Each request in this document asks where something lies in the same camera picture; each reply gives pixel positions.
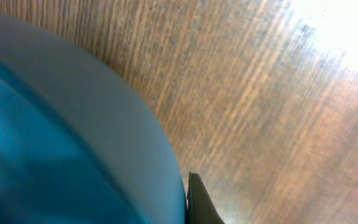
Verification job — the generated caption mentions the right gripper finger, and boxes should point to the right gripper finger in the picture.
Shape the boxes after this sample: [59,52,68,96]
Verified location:
[186,172,224,224]

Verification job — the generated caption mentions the blue plastic bowl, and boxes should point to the blue plastic bowl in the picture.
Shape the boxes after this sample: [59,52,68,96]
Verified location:
[0,14,186,223]

